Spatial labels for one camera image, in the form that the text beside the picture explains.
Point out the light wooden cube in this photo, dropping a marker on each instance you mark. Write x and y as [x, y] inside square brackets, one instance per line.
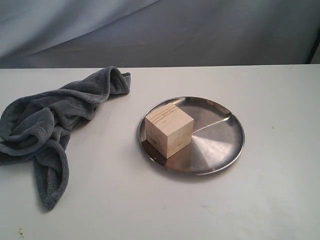
[168, 129]

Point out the grey fleece towel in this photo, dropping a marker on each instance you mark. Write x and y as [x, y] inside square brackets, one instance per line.
[38, 127]

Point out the round stainless steel plate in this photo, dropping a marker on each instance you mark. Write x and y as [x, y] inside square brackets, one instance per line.
[218, 138]

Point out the grey backdrop cloth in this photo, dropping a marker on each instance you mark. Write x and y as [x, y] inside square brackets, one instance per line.
[156, 33]

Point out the black stand pole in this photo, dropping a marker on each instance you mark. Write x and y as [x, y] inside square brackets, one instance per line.
[313, 49]

